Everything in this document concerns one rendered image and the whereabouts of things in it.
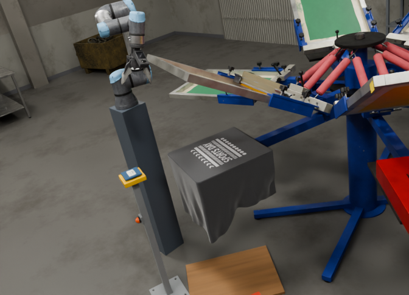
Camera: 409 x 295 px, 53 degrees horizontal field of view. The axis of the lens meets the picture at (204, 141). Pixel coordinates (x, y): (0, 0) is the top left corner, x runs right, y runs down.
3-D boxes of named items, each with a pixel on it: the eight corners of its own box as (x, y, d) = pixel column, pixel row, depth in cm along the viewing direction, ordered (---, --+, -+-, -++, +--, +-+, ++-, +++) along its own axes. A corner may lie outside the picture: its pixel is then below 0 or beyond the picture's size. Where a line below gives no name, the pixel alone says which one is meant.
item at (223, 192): (215, 242, 238) (200, 182, 219) (212, 239, 241) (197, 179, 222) (280, 210, 253) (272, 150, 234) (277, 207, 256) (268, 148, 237)
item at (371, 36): (363, 229, 300) (359, 47, 240) (325, 204, 333) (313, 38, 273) (403, 207, 313) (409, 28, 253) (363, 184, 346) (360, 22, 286)
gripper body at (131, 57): (140, 66, 214) (140, 42, 210) (145, 70, 207) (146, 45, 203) (125, 66, 211) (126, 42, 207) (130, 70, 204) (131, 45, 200)
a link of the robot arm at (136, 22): (143, 11, 205) (146, 12, 197) (143, 34, 208) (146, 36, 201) (128, 10, 202) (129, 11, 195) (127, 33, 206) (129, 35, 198)
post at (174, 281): (160, 311, 268) (118, 190, 226) (148, 290, 287) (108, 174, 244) (190, 295, 276) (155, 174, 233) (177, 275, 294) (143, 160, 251)
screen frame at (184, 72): (187, 81, 189) (189, 73, 188) (145, 60, 237) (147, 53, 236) (310, 115, 228) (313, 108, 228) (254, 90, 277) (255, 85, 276)
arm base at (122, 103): (111, 107, 274) (107, 93, 270) (130, 98, 282) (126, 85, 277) (122, 111, 263) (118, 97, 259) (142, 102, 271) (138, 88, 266)
